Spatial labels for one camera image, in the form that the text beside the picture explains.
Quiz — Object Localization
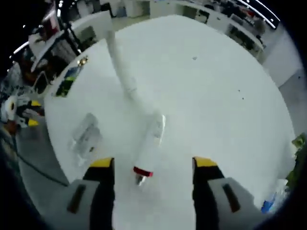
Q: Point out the green black skincare sachet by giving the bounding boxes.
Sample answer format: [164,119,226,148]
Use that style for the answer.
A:
[54,66,82,98]

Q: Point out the black frame table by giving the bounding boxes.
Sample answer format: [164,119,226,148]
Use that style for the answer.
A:
[28,23,83,72]

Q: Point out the white skincare tube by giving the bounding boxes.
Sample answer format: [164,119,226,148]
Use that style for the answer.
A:
[105,29,151,113]

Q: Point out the black cable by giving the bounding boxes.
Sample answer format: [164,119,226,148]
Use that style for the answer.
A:
[13,133,71,188]

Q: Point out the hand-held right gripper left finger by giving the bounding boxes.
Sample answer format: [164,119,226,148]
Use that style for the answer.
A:
[47,157,116,230]

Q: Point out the potted green plant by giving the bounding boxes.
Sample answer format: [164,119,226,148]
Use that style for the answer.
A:
[286,133,307,190]

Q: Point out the white skincare bottle red collar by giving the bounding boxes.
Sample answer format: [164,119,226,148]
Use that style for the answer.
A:
[132,112,167,187]

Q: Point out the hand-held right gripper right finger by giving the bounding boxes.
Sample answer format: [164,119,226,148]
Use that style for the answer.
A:
[191,156,266,230]

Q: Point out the white office desks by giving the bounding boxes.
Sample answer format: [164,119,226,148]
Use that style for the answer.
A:
[134,0,268,57]

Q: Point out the red and white display screen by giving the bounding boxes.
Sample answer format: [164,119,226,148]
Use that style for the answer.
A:
[41,9,61,38]

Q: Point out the bluish plastic bag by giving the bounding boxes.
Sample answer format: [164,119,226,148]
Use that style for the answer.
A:
[260,190,280,214]

